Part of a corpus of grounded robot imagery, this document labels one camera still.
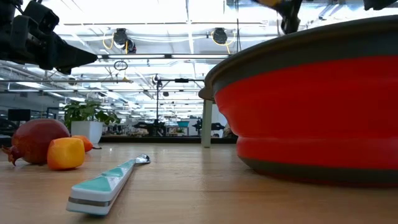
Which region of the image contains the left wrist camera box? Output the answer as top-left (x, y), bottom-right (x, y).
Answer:
top-left (22, 0), bottom-right (60, 35)

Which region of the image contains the yellow-orange blocky fruit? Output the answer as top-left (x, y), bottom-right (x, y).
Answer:
top-left (47, 137), bottom-right (86, 171)

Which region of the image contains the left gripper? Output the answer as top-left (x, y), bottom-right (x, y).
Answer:
top-left (0, 15), bottom-right (99, 75)

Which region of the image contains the black tripod frame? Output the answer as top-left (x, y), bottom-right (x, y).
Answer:
top-left (155, 77), bottom-right (206, 138)

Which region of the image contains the black hanging cable with loop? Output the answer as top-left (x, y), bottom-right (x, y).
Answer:
top-left (235, 0), bottom-right (243, 54)

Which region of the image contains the red orange mango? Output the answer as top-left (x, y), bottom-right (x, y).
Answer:
top-left (254, 0), bottom-right (282, 7)

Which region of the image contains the black monitor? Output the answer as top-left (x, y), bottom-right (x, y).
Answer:
top-left (7, 108), bottom-right (32, 122)

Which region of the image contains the green perforated metal stand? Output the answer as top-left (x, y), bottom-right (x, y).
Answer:
top-left (201, 99), bottom-right (214, 149)

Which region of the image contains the dark red pomegranate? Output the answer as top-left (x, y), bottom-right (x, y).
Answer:
top-left (1, 118), bottom-right (72, 166)

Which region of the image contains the long ceiling light bar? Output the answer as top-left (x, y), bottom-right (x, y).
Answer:
top-left (98, 53), bottom-right (233, 60)

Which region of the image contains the green plant in white pot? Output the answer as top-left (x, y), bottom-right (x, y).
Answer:
top-left (63, 99), bottom-right (121, 144)

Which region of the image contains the red collapsible bowl grey rim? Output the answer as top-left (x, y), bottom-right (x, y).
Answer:
top-left (198, 14), bottom-right (398, 187)

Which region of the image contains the black aluminium table frame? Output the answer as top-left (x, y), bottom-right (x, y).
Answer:
top-left (0, 134), bottom-right (239, 147)

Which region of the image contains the small orange fruit with stem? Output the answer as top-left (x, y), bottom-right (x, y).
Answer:
top-left (72, 134), bottom-right (103, 153)

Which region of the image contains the black ceiling cable reel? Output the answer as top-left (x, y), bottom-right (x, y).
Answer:
top-left (112, 27), bottom-right (129, 49)
top-left (210, 27), bottom-right (236, 54)
top-left (151, 73), bottom-right (163, 88)
top-left (124, 39), bottom-right (137, 54)

